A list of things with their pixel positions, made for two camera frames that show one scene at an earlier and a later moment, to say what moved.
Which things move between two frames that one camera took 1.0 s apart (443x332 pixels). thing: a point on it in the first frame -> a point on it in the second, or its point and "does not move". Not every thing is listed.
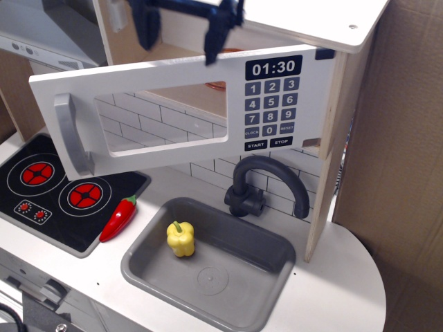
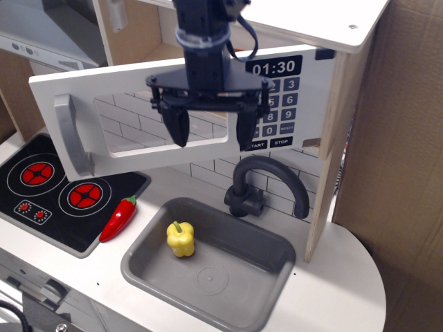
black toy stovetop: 35,196 does not move
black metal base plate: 40,316 does not move
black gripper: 225,15 -> 210,81
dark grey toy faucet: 243,200 does not move
